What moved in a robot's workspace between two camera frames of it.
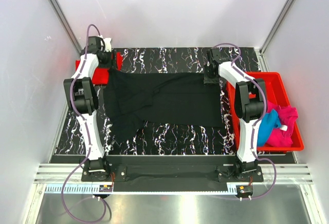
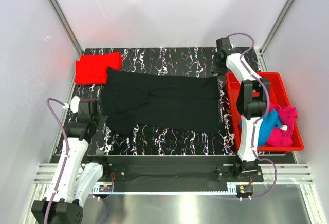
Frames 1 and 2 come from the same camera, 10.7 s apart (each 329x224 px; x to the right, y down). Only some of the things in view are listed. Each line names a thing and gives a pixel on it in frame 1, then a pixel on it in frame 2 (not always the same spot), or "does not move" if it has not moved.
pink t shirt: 281,136 does not move
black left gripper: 110,63 to 103,119
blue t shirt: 269,121 does not move
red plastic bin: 234,119 does not move
